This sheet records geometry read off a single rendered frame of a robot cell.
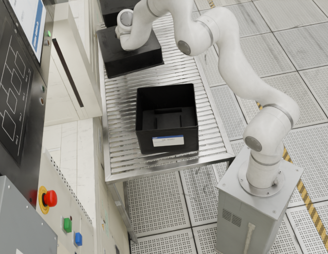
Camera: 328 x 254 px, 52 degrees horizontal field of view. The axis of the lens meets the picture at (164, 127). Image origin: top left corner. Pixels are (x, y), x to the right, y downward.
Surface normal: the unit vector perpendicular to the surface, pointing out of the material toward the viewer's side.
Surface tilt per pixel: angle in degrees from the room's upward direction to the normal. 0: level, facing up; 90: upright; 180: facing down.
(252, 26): 0
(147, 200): 0
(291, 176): 0
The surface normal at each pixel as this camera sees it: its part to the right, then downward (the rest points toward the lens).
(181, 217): -0.10, -0.64
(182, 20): -0.74, -0.22
